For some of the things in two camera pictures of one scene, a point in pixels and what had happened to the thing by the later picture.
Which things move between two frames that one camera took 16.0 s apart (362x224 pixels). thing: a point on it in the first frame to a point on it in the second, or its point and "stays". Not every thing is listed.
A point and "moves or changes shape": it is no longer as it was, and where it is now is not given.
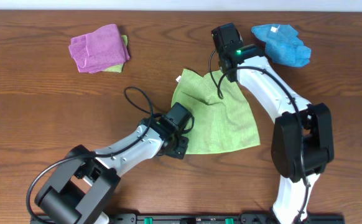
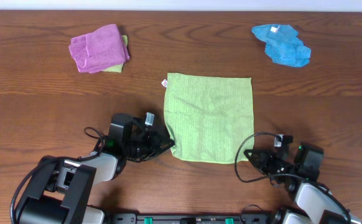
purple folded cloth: (94, 52) stays
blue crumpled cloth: (283, 45) stays
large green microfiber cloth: (222, 119) moves or changes shape
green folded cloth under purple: (119, 68) stays
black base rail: (313, 218) stays
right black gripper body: (229, 76) to (282, 168)
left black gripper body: (178, 147) to (143, 147)
